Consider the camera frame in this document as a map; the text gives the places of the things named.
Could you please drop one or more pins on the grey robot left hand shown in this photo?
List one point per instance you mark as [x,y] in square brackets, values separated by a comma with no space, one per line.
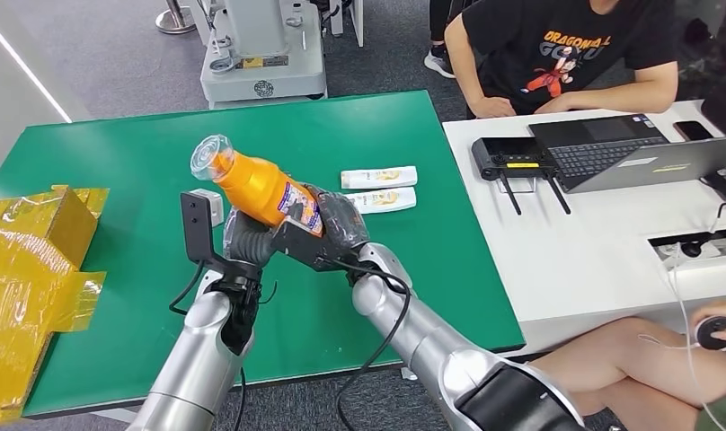
[250,244]

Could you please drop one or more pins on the yellow taped cardboard box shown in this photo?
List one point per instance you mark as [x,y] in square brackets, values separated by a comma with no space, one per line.
[23,285]

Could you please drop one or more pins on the black smartphone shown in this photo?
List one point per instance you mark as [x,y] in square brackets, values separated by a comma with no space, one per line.
[693,130]

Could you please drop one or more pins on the metal stanchion base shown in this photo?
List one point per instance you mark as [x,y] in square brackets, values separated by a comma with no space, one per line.
[174,22]

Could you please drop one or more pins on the black controller with antennas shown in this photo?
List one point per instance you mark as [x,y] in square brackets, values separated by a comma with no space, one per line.
[506,154]

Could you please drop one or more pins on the grey laptop with black keyboard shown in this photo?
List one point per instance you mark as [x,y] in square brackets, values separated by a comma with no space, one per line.
[655,164]

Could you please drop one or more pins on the seated person at desk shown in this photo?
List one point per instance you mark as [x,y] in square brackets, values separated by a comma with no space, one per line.
[577,24]

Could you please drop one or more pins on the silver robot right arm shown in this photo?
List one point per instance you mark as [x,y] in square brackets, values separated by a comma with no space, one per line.
[422,339]

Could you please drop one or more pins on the standing person with sneakers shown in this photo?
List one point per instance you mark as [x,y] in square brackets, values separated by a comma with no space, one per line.
[439,62]

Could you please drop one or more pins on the white furniture leg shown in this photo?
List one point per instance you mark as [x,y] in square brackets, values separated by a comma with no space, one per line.
[356,24]

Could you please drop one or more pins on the orange detergent bottle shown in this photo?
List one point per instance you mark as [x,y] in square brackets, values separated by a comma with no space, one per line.
[256,184]

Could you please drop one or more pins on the person with crossed legs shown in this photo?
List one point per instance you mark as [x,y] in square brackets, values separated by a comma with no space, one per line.
[625,357]

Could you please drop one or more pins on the white robot base machine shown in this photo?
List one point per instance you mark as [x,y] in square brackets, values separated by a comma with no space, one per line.
[262,76]

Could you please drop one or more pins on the white shampoo bottle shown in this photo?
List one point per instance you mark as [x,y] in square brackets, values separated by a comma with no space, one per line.
[387,201]
[378,177]

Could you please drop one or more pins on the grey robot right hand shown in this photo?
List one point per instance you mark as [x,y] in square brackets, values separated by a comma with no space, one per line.
[345,223]

